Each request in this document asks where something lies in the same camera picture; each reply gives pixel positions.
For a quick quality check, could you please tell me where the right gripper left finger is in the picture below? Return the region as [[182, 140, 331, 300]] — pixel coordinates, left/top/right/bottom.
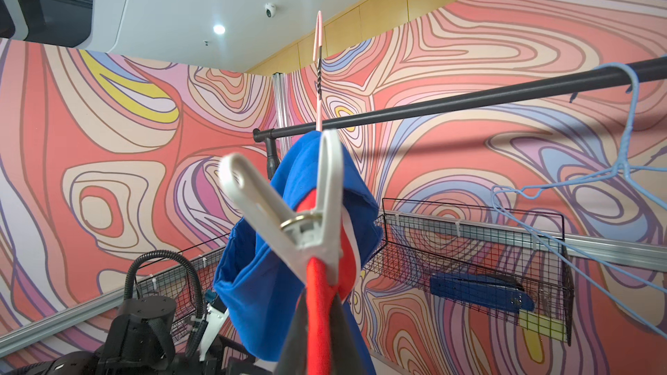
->
[[273, 291, 308, 375]]

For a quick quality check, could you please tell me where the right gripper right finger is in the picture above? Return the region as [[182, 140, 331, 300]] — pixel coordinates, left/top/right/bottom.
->
[[329, 295, 368, 375]]

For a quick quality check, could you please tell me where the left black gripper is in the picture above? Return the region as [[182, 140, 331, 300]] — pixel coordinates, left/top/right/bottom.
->
[[198, 335, 271, 375]]

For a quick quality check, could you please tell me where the blue red white jacket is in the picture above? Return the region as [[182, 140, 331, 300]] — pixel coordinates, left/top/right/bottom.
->
[[214, 130, 382, 374]]

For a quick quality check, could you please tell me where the light blue hanger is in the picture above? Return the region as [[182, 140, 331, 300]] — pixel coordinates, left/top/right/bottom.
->
[[491, 185, 666, 339]]

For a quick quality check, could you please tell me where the blue hanger of green jacket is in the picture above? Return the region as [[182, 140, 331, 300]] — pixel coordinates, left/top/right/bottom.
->
[[503, 62, 666, 209]]

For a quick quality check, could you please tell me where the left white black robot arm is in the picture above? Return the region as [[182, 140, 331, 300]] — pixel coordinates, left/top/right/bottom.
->
[[13, 250, 267, 374]]

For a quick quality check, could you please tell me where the pink hanger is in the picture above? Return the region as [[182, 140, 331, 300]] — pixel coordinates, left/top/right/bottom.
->
[[313, 10, 323, 132]]

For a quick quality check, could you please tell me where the white grey clothespin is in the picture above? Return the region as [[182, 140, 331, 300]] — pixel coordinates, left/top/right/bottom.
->
[[218, 130, 344, 286]]

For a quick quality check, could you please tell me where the blue brush in basket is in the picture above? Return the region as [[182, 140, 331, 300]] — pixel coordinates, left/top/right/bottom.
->
[[429, 272, 569, 344]]

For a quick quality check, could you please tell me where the black clothes rack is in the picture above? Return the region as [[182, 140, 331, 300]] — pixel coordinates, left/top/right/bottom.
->
[[253, 57, 666, 180]]

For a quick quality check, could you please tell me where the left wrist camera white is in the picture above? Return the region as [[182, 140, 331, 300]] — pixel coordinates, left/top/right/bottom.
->
[[199, 290, 229, 362]]

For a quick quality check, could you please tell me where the black wire basket left wall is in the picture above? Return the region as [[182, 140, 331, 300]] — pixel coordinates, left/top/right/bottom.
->
[[134, 235, 228, 347]]

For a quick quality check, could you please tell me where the black wire basket wall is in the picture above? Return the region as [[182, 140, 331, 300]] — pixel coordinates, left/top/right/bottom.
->
[[367, 198, 574, 343], [134, 235, 228, 347]]

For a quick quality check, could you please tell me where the black wire basket back wall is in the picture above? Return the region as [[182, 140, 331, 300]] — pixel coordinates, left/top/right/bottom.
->
[[367, 198, 574, 343]]

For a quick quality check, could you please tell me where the white ceiling dome camera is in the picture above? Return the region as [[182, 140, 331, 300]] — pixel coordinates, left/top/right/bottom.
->
[[264, 3, 277, 18]]

